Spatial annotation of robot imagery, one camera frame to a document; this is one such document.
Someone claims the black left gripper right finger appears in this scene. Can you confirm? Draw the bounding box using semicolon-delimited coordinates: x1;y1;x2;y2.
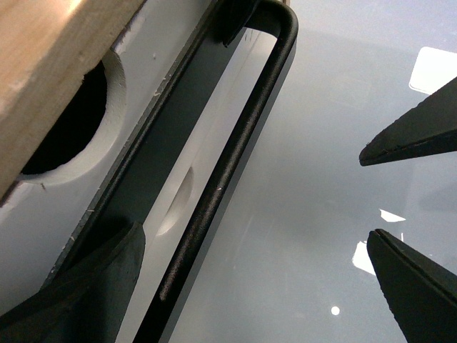
367;229;456;342

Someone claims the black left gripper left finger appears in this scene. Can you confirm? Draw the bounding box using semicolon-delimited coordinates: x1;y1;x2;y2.
1;223;146;342

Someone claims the white drawer with black handle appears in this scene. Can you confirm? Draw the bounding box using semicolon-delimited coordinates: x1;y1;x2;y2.
1;1;298;342

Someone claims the wooden drawer cabinet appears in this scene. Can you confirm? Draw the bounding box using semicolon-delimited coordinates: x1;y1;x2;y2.
1;1;142;194

